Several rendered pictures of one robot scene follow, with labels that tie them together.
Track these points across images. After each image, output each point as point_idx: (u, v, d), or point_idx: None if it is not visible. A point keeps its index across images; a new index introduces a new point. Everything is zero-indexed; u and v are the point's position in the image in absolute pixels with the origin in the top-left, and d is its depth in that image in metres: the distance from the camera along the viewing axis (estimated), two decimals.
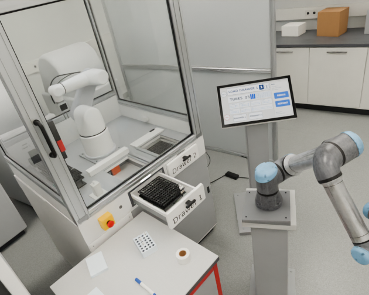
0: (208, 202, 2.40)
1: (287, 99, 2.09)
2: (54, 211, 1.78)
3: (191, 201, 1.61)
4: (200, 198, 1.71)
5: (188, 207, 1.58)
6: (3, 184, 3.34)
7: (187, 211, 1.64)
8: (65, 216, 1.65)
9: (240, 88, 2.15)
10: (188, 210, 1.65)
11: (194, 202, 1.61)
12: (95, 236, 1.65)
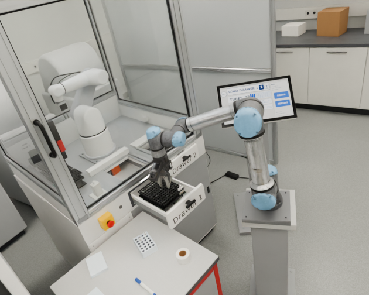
0: (208, 202, 2.40)
1: (287, 99, 2.09)
2: (54, 211, 1.78)
3: (191, 201, 1.61)
4: (200, 198, 1.71)
5: (188, 207, 1.58)
6: (3, 184, 3.34)
7: (187, 211, 1.64)
8: (65, 216, 1.65)
9: (240, 88, 2.15)
10: (188, 210, 1.65)
11: (194, 202, 1.61)
12: (95, 236, 1.65)
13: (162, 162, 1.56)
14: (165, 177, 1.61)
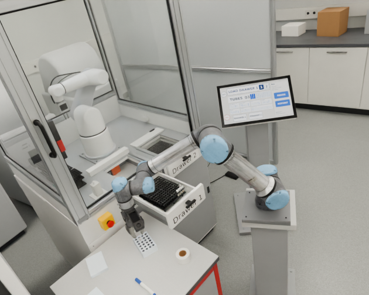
0: (208, 202, 2.40)
1: (287, 99, 2.09)
2: (54, 211, 1.78)
3: (191, 201, 1.61)
4: (200, 198, 1.71)
5: (188, 207, 1.58)
6: (3, 184, 3.34)
7: (187, 211, 1.64)
8: (65, 216, 1.65)
9: (240, 88, 2.15)
10: (188, 210, 1.65)
11: (194, 202, 1.61)
12: (95, 236, 1.65)
13: (135, 209, 1.49)
14: None
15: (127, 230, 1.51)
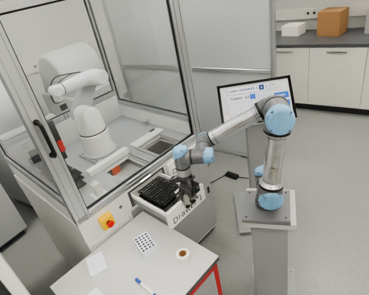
0: (208, 202, 2.40)
1: (287, 99, 2.09)
2: (54, 211, 1.78)
3: (191, 201, 1.61)
4: (200, 198, 1.71)
5: (188, 207, 1.58)
6: (3, 184, 3.34)
7: (187, 211, 1.64)
8: (65, 216, 1.65)
9: (240, 88, 2.15)
10: (188, 210, 1.65)
11: (194, 202, 1.61)
12: (95, 236, 1.65)
13: (178, 179, 1.51)
14: None
15: None
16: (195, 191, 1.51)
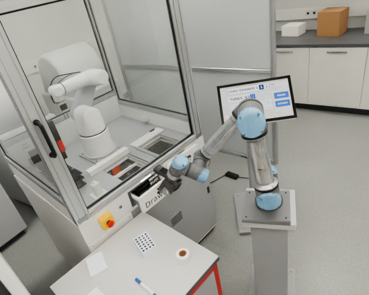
0: (208, 202, 2.40)
1: (287, 99, 2.09)
2: (54, 211, 1.78)
3: None
4: None
5: (159, 192, 1.73)
6: (3, 184, 3.34)
7: (159, 196, 1.79)
8: (65, 216, 1.65)
9: (240, 88, 2.15)
10: (160, 196, 1.80)
11: None
12: (95, 236, 1.65)
13: (166, 177, 1.59)
14: None
15: None
16: (176, 189, 1.64)
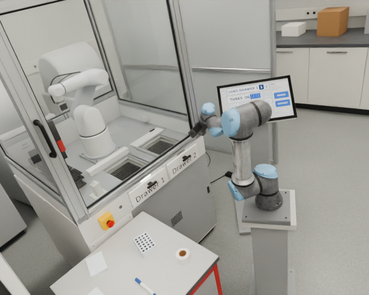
0: (208, 202, 2.40)
1: (287, 99, 2.09)
2: (54, 211, 1.78)
3: (152, 182, 1.81)
4: (163, 181, 1.91)
5: (149, 187, 1.78)
6: (3, 184, 3.34)
7: (149, 192, 1.85)
8: (65, 216, 1.65)
9: (240, 88, 2.15)
10: (150, 191, 1.85)
11: (154, 183, 1.81)
12: (95, 236, 1.65)
13: (204, 126, 1.85)
14: (201, 132, 1.94)
15: None
16: None
